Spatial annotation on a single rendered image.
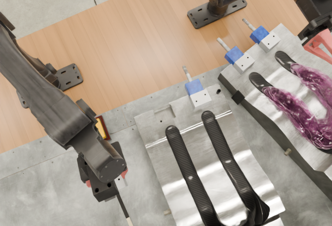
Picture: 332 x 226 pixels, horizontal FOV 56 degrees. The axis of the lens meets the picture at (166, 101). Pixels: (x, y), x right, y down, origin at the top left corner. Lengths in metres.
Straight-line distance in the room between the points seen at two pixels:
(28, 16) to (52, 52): 1.10
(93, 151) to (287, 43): 0.70
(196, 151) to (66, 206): 0.40
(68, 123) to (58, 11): 1.60
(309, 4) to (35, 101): 0.53
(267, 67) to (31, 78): 0.68
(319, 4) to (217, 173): 0.47
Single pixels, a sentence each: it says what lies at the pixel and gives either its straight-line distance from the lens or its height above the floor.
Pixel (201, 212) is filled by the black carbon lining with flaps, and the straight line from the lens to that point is 0.83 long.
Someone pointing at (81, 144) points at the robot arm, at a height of 1.16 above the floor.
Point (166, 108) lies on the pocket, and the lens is 0.90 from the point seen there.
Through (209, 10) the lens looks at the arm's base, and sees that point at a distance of 1.09.
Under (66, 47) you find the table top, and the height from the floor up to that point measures 0.80.
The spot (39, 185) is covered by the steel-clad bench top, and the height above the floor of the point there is 0.80.
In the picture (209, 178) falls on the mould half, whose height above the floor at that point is 0.89.
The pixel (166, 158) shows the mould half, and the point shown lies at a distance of 0.86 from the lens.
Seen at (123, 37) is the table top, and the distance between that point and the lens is 1.06.
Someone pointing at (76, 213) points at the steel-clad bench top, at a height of 0.80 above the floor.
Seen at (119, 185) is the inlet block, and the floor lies 0.96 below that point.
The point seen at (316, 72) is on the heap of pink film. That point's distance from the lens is 0.99.
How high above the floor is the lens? 1.74
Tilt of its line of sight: 75 degrees down
